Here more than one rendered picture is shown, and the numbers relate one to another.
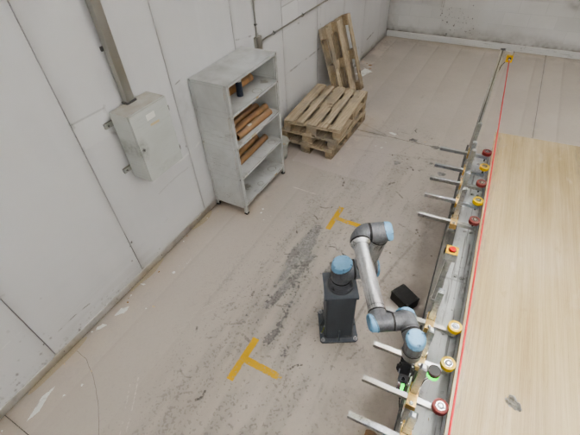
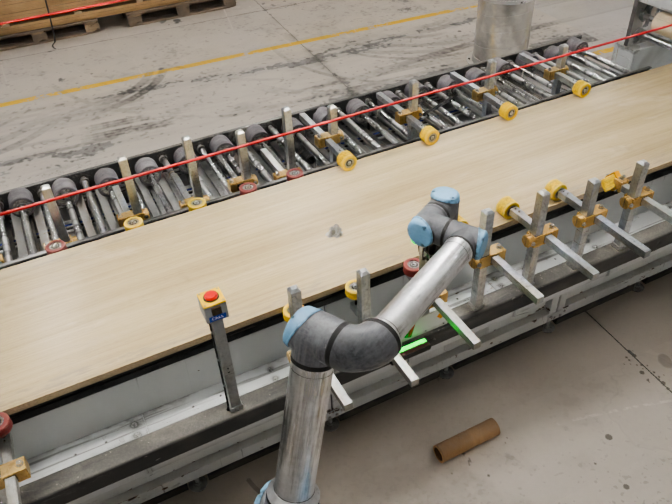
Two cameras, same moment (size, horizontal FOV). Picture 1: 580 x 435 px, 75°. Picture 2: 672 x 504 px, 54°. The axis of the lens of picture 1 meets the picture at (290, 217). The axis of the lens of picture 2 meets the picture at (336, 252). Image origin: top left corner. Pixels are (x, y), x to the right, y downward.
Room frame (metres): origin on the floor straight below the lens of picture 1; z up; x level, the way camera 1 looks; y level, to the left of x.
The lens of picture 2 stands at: (2.40, 0.19, 2.55)
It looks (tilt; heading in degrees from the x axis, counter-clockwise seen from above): 39 degrees down; 217
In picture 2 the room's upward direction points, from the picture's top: 3 degrees counter-clockwise
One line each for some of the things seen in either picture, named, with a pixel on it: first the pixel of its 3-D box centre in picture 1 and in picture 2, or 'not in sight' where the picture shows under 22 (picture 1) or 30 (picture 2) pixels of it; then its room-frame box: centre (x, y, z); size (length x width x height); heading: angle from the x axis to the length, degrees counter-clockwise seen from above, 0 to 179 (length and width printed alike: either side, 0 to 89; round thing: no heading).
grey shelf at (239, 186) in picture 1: (244, 134); not in sight; (3.72, 0.45, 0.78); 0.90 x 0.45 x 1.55; 149
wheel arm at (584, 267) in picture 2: not in sight; (548, 238); (0.34, -0.33, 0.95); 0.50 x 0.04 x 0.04; 62
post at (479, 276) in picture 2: (405, 432); (481, 261); (0.59, -0.49, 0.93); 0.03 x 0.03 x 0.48; 62
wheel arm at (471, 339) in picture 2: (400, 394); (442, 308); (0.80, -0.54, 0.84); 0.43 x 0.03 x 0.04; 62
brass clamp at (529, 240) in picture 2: not in sight; (539, 236); (0.35, -0.37, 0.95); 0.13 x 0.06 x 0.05; 152
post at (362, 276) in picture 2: (423, 350); (364, 321); (1.03, -0.73, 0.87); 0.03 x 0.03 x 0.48; 62
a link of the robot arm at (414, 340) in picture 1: (414, 343); (444, 207); (0.84, -0.54, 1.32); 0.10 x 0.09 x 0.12; 1
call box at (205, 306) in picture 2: (450, 254); (213, 306); (1.48, -0.97, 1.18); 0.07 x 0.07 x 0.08; 62
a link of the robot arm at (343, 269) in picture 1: (343, 269); not in sight; (1.72, -0.36, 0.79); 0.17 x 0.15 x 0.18; 91
